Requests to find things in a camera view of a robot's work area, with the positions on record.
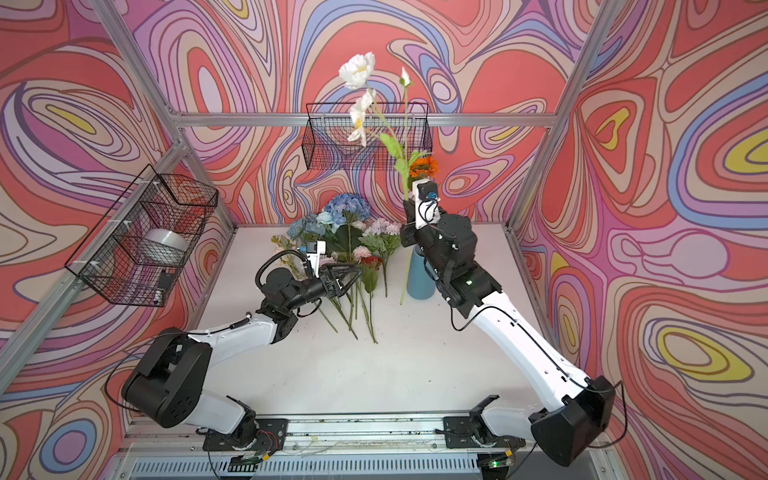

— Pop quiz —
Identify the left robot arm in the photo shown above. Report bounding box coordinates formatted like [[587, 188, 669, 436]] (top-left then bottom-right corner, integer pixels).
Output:
[[121, 263, 362, 437]]

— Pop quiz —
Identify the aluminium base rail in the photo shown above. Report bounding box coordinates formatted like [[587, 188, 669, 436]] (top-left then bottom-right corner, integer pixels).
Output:
[[104, 412, 624, 479]]

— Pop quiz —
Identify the dusty blue hydrangea stem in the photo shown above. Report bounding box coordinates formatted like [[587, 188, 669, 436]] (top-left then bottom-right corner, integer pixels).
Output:
[[286, 214, 327, 245]]

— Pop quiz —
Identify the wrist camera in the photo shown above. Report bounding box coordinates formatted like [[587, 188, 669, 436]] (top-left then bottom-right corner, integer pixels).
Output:
[[301, 240, 326, 277], [412, 178, 440, 229]]

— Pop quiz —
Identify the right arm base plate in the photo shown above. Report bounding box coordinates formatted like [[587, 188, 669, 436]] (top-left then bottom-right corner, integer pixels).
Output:
[[435, 414, 526, 451]]

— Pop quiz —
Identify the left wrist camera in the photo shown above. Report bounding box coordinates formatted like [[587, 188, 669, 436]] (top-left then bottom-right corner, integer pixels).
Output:
[[301, 240, 326, 277]]

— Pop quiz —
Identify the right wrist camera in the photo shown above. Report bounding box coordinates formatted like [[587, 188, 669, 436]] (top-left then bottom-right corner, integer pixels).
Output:
[[412, 178, 440, 229]]

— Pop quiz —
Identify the white poppy flower stem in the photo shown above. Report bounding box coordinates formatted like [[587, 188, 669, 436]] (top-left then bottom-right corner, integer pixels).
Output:
[[338, 52, 431, 200]]

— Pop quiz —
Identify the black wire basket back wall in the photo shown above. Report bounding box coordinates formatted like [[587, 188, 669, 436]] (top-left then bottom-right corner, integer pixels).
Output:
[[301, 100, 433, 171]]

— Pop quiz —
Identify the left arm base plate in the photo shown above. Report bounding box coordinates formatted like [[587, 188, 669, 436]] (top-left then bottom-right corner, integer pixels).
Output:
[[203, 418, 289, 454]]

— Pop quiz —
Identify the purple and pink mixed bouquet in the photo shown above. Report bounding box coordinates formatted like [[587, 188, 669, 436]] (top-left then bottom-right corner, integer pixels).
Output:
[[321, 256, 360, 340]]

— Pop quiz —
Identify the bright blue hydrangea stem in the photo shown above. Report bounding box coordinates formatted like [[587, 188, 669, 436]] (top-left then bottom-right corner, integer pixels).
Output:
[[318, 193, 371, 262]]

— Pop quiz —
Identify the black wire basket wall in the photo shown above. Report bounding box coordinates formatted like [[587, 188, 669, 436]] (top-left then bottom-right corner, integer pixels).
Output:
[[301, 100, 433, 171], [65, 166, 219, 308]]

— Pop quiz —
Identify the teal ceramic vase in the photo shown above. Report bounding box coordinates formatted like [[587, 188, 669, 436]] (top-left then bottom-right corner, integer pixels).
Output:
[[406, 245, 436, 300]]

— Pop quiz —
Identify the orange gerbera flower stem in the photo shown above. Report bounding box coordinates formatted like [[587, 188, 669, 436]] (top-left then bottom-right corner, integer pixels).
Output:
[[408, 155, 439, 181]]

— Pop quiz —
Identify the pink small flower bunch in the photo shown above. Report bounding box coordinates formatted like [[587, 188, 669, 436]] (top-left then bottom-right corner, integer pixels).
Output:
[[359, 218, 401, 295]]

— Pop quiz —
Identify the cream rose spray stem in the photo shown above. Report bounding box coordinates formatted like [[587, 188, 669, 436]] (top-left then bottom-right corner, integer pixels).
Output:
[[271, 235, 306, 280]]

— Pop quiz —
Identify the black wire basket left wall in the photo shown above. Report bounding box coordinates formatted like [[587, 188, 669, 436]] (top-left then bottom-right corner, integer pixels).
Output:
[[65, 166, 219, 308]]

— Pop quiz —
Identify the red gerbera flower stem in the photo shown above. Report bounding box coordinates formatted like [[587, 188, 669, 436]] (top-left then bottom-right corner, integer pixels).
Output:
[[360, 255, 383, 344]]

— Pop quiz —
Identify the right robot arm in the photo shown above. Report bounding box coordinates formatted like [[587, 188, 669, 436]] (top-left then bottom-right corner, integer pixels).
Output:
[[401, 200, 617, 467]]

